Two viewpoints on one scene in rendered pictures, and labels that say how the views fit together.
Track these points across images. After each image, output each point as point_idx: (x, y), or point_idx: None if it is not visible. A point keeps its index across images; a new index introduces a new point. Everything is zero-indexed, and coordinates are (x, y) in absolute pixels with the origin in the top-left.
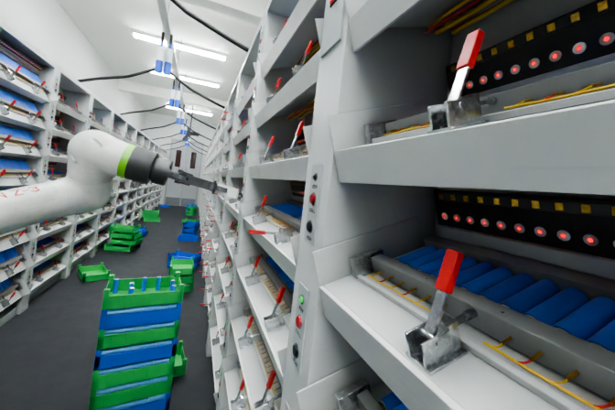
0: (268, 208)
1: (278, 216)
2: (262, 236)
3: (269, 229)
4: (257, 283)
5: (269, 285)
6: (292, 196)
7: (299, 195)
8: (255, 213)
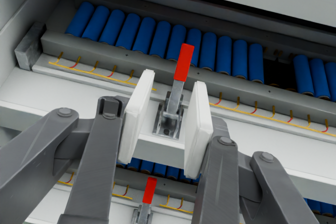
0: (106, 52)
1: (234, 92)
2: (307, 180)
3: (276, 146)
4: (152, 218)
5: (186, 208)
6: None
7: None
8: (14, 67)
